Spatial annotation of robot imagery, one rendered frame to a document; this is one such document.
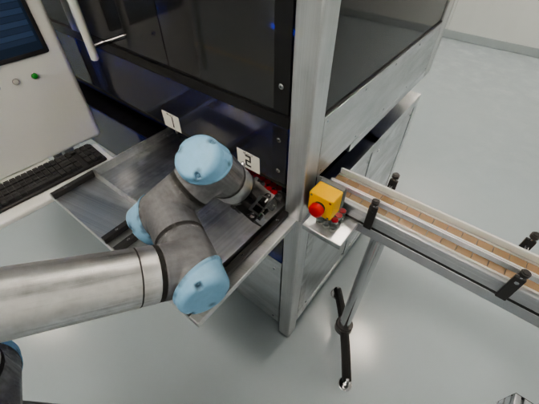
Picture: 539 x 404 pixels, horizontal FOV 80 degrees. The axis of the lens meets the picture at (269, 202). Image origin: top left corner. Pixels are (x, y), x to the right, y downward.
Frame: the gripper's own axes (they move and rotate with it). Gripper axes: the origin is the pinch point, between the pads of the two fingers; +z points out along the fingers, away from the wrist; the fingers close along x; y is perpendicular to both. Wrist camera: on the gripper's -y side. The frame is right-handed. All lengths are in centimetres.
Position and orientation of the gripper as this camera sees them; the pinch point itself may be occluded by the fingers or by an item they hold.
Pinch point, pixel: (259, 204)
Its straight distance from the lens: 80.2
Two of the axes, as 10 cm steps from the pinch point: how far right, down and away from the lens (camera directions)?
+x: 6.4, -7.7, 0.1
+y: 7.2, 5.9, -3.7
